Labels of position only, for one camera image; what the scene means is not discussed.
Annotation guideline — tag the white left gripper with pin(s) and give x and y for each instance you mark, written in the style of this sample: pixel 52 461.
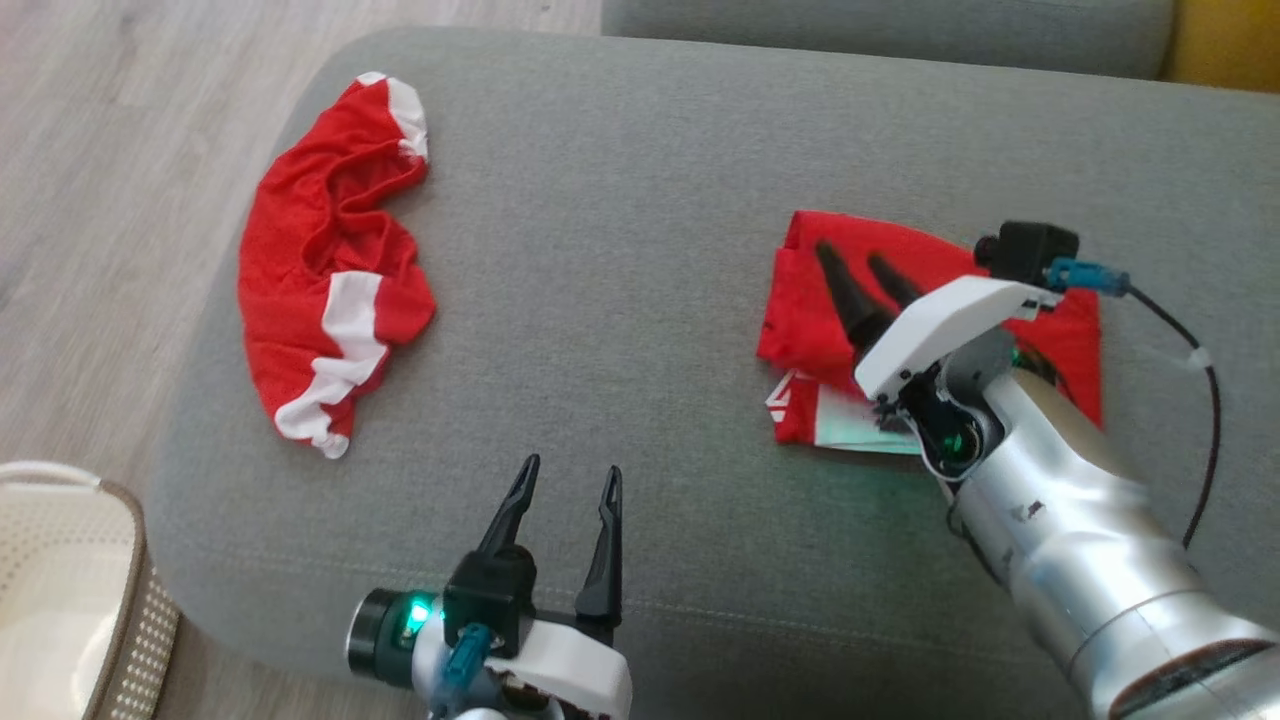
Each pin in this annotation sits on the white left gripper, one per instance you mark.
pixel 570 670

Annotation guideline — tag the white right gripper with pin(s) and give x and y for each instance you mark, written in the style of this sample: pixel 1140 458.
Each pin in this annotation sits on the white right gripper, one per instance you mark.
pixel 940 330

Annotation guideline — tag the red white sports jersey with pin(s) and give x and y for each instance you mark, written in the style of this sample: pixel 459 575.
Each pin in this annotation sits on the red white sports jersey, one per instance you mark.
pixel 810 330

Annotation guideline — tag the red white mesh shorts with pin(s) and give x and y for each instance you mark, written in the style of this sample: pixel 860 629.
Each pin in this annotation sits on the red white mesh shorts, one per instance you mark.
pixel 310 260

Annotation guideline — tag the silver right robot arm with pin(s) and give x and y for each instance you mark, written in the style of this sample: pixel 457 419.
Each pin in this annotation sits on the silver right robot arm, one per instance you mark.
pixel 1080 540

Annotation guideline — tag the grey sofa ottoman seat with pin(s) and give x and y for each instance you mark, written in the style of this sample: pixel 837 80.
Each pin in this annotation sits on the grey sofa ottoman seat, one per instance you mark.
pixel 620 250

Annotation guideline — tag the grey sofa seat cushion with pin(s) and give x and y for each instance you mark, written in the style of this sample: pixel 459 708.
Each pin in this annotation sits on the grey sofa seat cushion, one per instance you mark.
pixel 880 30

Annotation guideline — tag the yellow sofa backrest cushion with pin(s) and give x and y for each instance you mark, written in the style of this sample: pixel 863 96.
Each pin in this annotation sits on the yellow sofa backrest cushion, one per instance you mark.
pixel 1230 40

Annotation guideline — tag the cream perforated laundry basket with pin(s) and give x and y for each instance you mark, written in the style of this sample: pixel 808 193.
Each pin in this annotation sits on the cream perforated laundry basket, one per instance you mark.
pixel 60 600

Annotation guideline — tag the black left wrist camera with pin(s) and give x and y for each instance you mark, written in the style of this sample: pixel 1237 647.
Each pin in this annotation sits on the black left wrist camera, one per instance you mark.
pixel 490 595

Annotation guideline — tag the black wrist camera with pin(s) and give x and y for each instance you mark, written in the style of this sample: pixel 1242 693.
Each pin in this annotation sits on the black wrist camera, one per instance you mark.
pixel 490 595
pixel 1035 250

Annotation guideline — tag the teal left camera connector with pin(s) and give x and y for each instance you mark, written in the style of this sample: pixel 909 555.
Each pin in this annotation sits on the teal left camera connector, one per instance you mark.
pixel 465 655

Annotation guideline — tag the teal camera connector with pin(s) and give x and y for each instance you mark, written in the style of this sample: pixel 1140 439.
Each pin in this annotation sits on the teal camera connector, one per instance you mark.
pixel 1085 273
pixel 465 655

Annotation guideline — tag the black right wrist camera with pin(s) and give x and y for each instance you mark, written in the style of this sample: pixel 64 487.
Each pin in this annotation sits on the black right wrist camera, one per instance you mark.
pixel 1035 250

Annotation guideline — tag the teal right camera connector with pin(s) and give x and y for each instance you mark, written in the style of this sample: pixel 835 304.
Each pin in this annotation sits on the teal right camera connector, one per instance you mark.
pixel 1085 273

